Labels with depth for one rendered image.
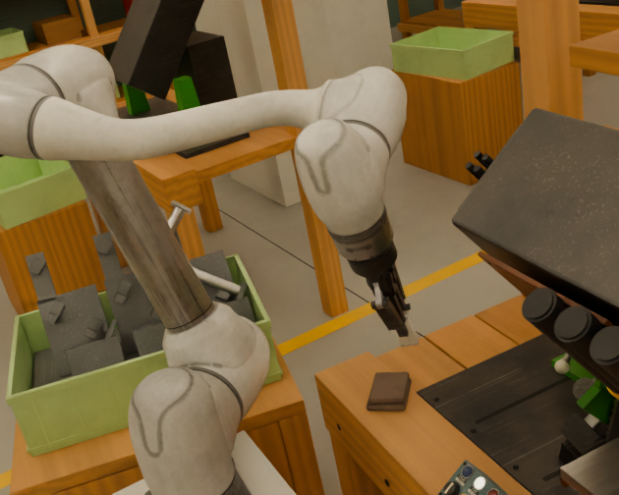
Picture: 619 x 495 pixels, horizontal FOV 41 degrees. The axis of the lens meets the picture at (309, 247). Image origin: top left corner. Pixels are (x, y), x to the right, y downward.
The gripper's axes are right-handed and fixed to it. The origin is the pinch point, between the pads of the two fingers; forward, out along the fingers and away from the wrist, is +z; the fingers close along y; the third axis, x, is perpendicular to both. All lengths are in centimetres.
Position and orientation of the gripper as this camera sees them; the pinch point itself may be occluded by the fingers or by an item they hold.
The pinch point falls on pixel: (404, 329)
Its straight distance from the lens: 139.5
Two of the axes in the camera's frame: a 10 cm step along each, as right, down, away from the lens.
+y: -1.2, 6.9, -7.1
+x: 9.3, -1.7, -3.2
